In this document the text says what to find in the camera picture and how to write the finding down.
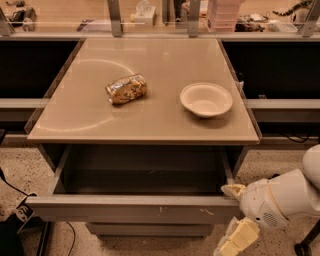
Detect grey metal post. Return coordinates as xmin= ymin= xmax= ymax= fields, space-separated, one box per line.
xmin=188 ymin=0 xmax=201 ymax=38
xmin=106 ymin=0 xmax=122 ymax=37

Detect crumpled snack bag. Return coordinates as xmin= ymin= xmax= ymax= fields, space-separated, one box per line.
xmin=105 ymin=73 xmax=147 ymax=105

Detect pink stacked bins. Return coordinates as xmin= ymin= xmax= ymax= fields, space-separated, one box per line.
xmin=205 ymin=0 xmax=245 ymax=32

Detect grey bottom drawer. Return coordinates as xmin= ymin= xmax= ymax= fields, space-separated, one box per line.
xmin=86 ymin=223 xmax=213 ymax=237

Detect black metal stand leg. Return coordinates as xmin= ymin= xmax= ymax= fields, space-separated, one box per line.
xmin=36 ymin=222 xmax=52 ymax=256

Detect black floor cable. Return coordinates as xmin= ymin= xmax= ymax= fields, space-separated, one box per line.
xmin=0 ymin=169 xmax=77 ymax=256

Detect grey drawer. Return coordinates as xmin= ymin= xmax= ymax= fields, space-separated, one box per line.
xmin=27 ymin=145 xmax=239 ymax=225
xmin=86 ymin=223 xmax=213 ymax=237

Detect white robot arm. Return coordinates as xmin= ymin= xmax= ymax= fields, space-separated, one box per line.
xmin=213 ymin=145 xmax=320 ymax=256

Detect white paper bowl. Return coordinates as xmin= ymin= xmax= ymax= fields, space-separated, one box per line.
xmin=180 ymin=82 xmax=233 ymax=118

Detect grey top drawer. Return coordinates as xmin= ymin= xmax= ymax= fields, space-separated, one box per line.
xmin=27 ymin=145 xmax=239 ymax=225

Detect grey metal post left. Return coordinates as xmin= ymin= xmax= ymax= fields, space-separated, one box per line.
xmin=106 ymin=0 xmax=122 ymax=37

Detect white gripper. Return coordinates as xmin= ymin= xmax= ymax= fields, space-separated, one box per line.
xmin=213 ymin=179 xmax=289 ymax=256

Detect white tissue box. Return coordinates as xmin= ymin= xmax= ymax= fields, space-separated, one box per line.
xmin=134 ymin=0 xmax=156 ymax=26

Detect grey drawer cabinet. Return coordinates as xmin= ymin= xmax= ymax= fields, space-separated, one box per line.
xmin=23 ymin=36 xmax=262 ymax=239

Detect black and white sneaker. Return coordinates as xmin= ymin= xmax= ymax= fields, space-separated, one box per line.
xmin=7 ymin=193 xmax=35 ymax=233

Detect black office chair base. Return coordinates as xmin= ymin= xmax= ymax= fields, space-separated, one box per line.
xmin=294 ymin=220 xmax=320 ymax=256

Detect grey metal post right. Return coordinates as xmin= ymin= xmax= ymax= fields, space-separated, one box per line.
xmin=188 ymin=0 xmax=201 ymax=38

